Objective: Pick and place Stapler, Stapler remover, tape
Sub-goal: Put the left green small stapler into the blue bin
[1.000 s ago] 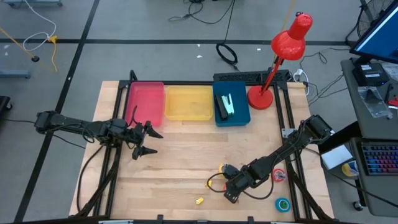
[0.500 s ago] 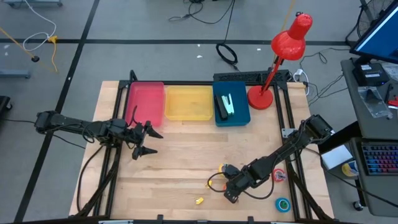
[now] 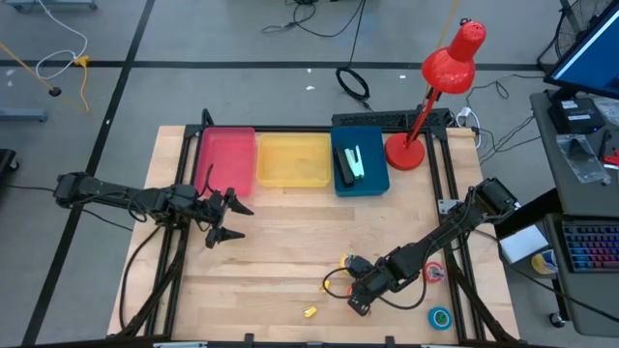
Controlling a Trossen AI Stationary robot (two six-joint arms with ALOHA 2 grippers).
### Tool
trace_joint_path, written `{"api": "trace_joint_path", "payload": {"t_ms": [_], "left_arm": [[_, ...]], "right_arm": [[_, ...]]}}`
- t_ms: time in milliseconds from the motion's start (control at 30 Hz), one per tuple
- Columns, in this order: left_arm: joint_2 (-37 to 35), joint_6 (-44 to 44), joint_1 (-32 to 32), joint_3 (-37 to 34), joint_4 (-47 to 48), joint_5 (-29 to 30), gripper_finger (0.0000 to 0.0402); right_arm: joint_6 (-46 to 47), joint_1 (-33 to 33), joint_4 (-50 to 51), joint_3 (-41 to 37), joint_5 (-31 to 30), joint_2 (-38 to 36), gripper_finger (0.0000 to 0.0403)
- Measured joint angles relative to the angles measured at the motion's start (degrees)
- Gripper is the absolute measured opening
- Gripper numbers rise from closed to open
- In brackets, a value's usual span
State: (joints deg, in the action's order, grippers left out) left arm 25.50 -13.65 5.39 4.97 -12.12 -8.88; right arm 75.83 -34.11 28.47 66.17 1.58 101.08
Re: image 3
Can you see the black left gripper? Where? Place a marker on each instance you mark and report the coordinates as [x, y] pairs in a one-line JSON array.
[[213, 210]]

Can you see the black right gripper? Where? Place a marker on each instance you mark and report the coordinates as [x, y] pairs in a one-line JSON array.
[[365, 290]]

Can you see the yellow staple remover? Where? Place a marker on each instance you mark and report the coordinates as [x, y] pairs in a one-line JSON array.
[[310, 311], [324, 288]]

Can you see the blue tape roll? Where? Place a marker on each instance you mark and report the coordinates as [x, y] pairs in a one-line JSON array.
[[430, 319]]

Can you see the red tape roll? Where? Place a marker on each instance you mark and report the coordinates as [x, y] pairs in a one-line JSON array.
[[437, 279]]

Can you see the green staple remover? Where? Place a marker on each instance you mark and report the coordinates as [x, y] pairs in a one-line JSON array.
[[440, 318]]

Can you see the black stapler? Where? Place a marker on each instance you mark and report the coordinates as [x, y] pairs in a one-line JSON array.
[[343, 166]]

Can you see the mint green stapler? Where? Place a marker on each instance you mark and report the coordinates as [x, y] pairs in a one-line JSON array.
[[357, 162]]

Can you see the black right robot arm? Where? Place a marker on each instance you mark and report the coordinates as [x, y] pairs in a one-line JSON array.
[[450, 227]]

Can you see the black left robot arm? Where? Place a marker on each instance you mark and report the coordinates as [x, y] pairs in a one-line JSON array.
[[121, 198]]

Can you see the yellow tape roll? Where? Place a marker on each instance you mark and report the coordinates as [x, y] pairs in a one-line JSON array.
[[343, 263]]

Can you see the pink plastic bin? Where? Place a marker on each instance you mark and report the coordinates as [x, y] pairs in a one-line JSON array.
[[227, 154]]

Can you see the yellow plastic bin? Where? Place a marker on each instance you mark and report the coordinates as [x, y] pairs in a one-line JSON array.
[[295, 159]]

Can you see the red desk lamp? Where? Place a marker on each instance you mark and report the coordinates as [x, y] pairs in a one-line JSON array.
[[405, 152]]

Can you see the blue plastic bin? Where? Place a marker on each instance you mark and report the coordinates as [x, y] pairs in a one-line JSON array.
[[377, 140]]

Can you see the white box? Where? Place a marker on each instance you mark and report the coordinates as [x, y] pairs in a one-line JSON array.
[[522, 244]]

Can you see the black power strip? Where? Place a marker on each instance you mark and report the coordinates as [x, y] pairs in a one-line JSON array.
[[367, 118]]

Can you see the yellow roll with blue print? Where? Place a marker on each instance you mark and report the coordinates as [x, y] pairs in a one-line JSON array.
[[541, 263]]

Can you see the backlit keyboard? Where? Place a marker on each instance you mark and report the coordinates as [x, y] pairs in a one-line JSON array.
[[592, 246]]

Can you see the grey side desk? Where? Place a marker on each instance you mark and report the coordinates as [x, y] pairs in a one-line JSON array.
[[580, 203]]

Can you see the clear plastic bag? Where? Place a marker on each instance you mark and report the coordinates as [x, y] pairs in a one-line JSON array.
[[580, 159]]

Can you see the black mini computer box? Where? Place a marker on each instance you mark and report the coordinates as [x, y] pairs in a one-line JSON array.
[[575, 116]]

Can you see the computer monitor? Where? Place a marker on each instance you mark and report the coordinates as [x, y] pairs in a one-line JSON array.
[[590, 63]]

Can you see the black floor fan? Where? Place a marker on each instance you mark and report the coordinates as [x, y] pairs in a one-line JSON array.
[[573, 29]]

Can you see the right arm grey base plate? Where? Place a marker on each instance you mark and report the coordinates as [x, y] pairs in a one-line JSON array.
[[446, 205]]

